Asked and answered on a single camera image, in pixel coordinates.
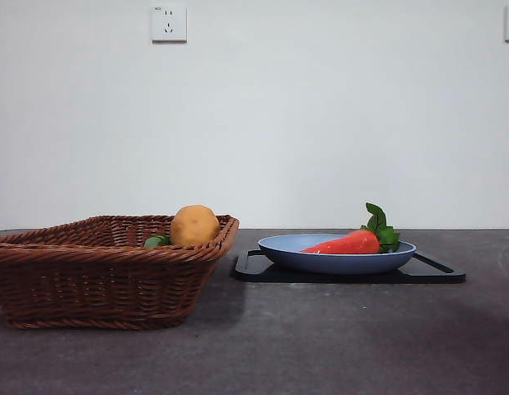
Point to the blue round plate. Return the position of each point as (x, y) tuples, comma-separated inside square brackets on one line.
[(332, 263)]

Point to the orange carrot with green leaves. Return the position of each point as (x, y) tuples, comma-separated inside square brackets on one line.
[(348, 244)]

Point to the yellow-brown potato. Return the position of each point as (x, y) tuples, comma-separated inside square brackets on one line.
[(194, 226)]

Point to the small green vegetable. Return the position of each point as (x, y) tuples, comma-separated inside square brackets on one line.
[(156, 240)]

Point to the brown wicker basket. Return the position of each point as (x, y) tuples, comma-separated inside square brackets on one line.
[(94, 284)]

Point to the black rectangular tray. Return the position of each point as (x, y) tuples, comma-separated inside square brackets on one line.
[(435, 275)]

